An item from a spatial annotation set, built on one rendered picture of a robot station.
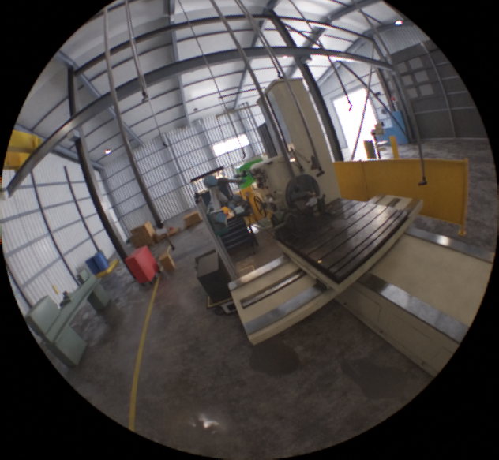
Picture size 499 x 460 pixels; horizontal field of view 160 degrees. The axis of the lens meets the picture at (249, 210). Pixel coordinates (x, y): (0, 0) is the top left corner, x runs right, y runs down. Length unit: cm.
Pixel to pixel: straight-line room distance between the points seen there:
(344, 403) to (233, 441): 108
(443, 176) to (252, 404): 402
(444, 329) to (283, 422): 154
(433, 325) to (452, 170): 245
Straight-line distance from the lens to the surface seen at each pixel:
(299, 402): 206
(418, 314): 174
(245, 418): 218
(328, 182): 304
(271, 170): 247
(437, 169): 356
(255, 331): 166
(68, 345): 501
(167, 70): 605
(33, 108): 1105
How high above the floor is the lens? 201
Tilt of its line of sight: 16 degrees down
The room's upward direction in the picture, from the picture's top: 22 degrees counter-clockwise
